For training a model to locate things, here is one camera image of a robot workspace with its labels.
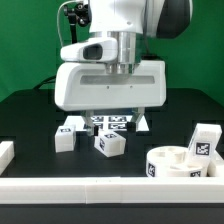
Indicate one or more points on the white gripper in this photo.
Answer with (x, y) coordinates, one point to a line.
(87, 86)

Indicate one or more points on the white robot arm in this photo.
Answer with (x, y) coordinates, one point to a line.
(126, 20)

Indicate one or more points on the white fence rail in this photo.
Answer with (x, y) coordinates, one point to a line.
(6, 154)
(216, 166)
(111, 190)

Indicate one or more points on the white marker base plate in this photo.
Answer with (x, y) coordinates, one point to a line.
(108, 122)

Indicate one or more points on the white front fence rail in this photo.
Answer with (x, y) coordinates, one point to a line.
(111, 190)

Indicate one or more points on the white round stool seat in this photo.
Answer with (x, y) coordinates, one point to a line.
(169, 161)

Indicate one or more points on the white left fence rail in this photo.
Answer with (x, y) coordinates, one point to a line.
(6, 154)

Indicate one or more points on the white right fence rail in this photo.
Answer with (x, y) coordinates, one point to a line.
(216, 166)

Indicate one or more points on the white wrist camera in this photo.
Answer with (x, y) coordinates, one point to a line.
(100, 49)

